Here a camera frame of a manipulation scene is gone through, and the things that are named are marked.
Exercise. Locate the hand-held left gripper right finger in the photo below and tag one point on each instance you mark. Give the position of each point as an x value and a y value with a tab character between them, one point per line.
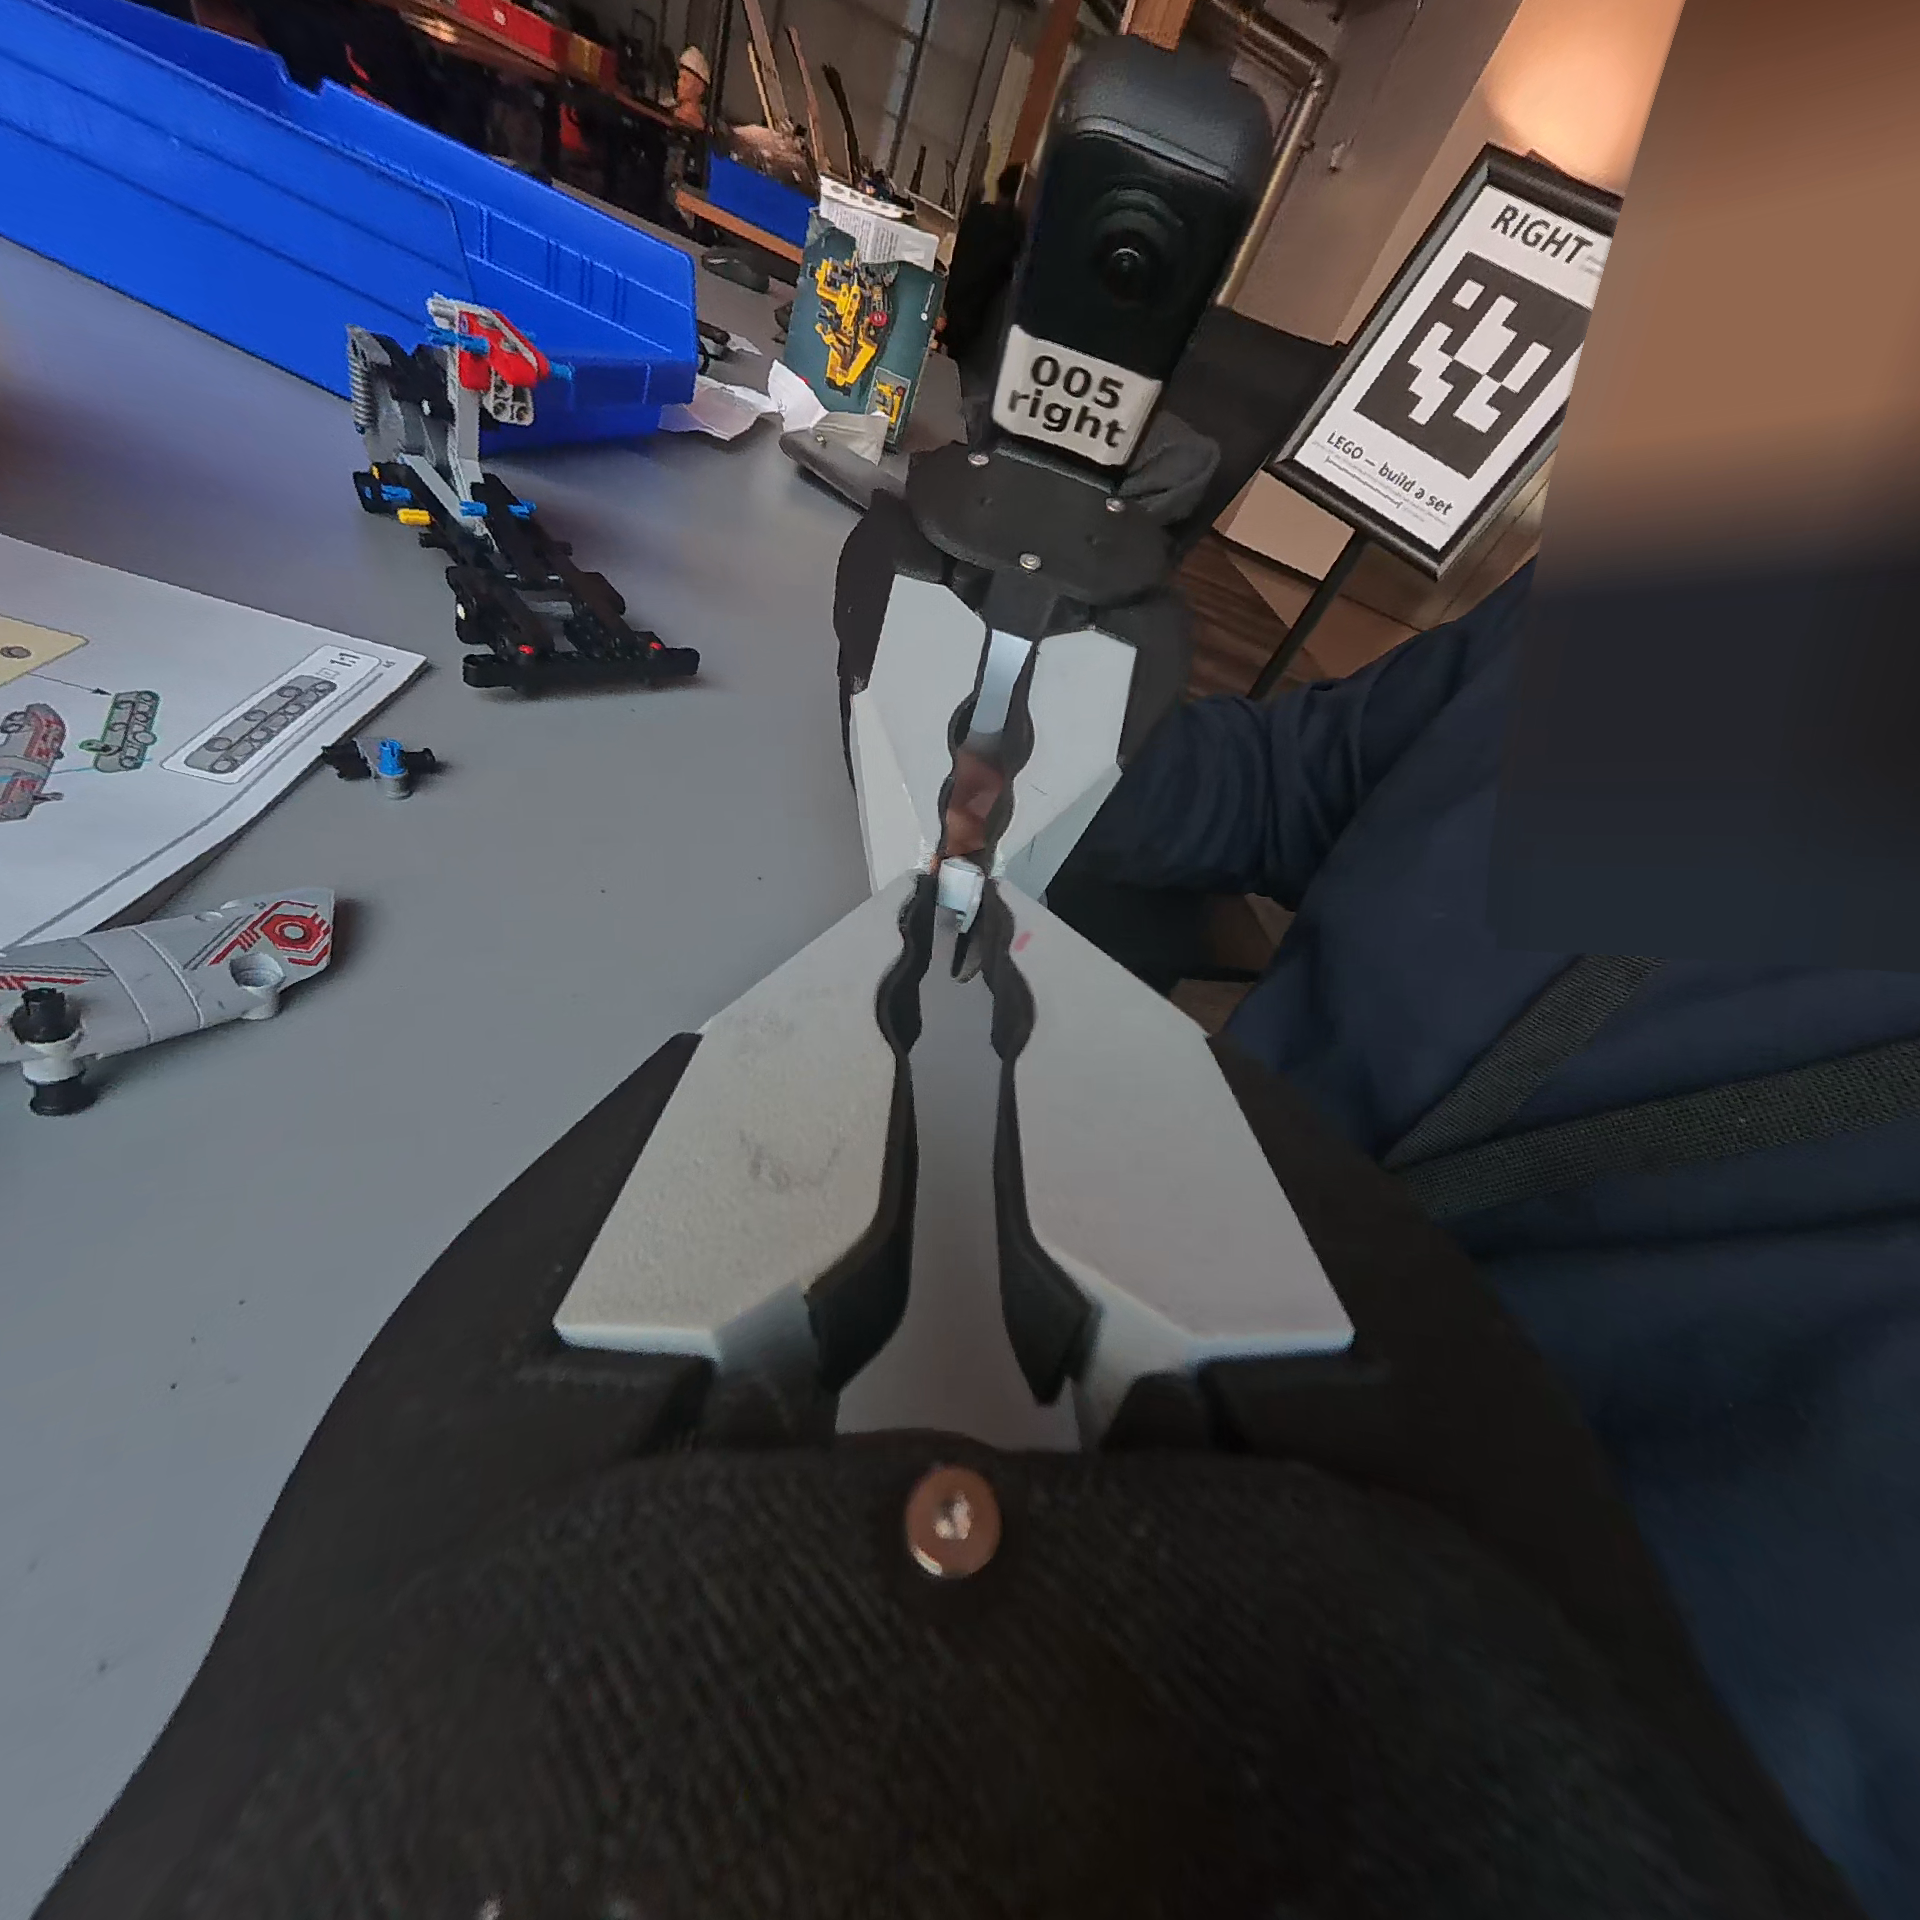
1171	1185

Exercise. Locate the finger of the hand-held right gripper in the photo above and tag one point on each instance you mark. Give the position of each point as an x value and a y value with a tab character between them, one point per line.
1078	734
900	720

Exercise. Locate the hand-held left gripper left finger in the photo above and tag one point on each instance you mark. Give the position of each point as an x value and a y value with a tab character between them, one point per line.
720	1170

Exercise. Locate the small grey lego assembly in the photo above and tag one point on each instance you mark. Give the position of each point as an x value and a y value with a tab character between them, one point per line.
955	892

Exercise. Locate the person's right forearm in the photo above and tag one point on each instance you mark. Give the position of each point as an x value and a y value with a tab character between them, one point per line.
1319	779

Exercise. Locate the lego set box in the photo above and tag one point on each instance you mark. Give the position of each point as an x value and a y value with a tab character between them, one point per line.
856	300

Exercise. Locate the black lego vehicle chassis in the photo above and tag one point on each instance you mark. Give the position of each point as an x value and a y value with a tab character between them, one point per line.
510	579

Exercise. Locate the blue grey lego connector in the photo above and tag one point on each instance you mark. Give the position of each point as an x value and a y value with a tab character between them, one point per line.
398	768

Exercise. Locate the small black lego pin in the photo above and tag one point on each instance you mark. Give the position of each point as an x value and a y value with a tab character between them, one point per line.
348	758

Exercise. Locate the grey red-patterned lego panel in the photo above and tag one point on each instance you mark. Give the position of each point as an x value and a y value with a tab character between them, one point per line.
180	966

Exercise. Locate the lego instruction booklet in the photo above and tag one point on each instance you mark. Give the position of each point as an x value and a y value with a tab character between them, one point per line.
135	840

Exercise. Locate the crumpled white plastic bag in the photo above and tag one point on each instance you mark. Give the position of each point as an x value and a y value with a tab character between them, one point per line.
809	412

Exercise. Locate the small dark object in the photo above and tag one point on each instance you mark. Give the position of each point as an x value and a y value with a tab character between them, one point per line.
735	272

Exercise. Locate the framed marker sign on stand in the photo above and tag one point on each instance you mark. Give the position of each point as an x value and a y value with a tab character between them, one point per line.
1499	345

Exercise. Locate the person's navy jacket torso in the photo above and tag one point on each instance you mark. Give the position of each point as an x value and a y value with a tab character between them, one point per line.
1723	1349

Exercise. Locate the warehouse shelving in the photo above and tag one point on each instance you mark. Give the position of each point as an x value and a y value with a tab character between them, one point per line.
599	90

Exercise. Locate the blue plastic bin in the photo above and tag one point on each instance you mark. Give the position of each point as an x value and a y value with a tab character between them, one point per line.
299	194

